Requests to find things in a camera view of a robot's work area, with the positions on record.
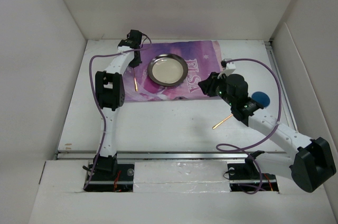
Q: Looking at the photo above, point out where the blue plastic cup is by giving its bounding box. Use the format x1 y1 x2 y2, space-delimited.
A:
251 91 270 108

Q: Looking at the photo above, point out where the steel plate with cream centre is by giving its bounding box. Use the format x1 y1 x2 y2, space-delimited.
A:
147 53 188 87

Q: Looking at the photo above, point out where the aluminium right side rail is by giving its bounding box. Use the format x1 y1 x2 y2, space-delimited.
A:
264 42 298 132

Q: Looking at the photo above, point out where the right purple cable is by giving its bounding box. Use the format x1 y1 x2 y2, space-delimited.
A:
215 58 281 194

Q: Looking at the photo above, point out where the purple Elsa cloth placemat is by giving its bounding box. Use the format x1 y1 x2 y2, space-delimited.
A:
123 41 222 102

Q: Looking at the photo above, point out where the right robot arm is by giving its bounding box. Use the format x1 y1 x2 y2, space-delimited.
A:
198 72 336 193

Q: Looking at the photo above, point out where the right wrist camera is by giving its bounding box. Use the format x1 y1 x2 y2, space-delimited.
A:
219 59 236 78

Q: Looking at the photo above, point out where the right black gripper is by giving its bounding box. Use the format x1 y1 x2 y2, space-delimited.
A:
198 71 235 107

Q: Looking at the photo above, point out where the gold fork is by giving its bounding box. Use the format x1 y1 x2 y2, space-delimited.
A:
133 68 138 92

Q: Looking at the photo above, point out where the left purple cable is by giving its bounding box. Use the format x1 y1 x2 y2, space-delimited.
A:
83 32 152 190

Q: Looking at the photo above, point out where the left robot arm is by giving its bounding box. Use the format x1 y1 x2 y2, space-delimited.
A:
89 30 143 181

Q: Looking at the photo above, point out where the aluminium front rail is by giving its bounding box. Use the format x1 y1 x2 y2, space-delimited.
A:
55 150 291 160

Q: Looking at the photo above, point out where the aluminium rail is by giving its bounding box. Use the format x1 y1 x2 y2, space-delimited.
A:
264 42 298 132
55 150 291 160

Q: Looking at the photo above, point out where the white foam block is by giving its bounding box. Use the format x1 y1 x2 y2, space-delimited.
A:
133 160 230 193

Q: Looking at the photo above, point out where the purple cable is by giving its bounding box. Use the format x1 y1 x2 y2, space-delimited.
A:
83 32 152 190
215 58 281 194

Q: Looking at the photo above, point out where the gold spoon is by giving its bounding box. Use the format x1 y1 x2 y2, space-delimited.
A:
212 114 233 129

